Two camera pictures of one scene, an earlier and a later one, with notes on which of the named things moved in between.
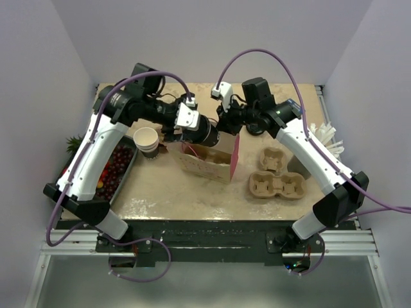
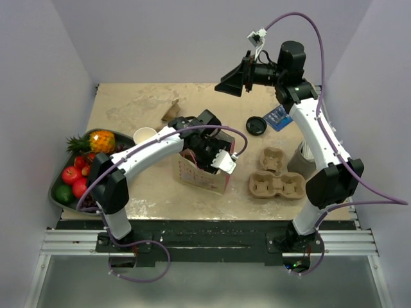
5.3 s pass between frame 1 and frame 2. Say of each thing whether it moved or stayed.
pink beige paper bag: moved
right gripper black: moved
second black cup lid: stayed
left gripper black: moved
